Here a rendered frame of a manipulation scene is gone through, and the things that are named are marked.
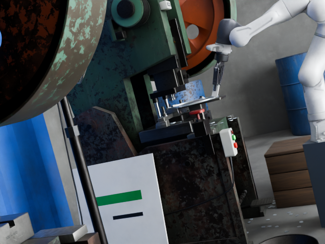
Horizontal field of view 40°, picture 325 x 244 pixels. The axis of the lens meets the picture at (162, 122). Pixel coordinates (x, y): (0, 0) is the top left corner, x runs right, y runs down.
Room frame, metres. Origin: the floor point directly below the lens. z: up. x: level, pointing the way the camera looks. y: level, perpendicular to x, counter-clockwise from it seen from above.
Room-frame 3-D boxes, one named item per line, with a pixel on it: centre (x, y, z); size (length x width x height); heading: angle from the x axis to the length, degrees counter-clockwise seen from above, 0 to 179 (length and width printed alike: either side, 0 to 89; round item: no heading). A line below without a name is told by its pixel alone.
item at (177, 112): (2.58, -0.08, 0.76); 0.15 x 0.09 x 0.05; 159
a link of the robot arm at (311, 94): (2.33, -0.80, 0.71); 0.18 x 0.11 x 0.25; 155
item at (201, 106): (2.52, -0.24, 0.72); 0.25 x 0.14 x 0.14; 69
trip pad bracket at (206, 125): (2.21, -0.18, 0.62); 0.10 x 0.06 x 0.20; 159
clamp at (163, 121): (2.43, -0.02, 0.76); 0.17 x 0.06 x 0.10; 159
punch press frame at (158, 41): (2.64, 0.06, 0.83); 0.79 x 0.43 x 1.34; 69
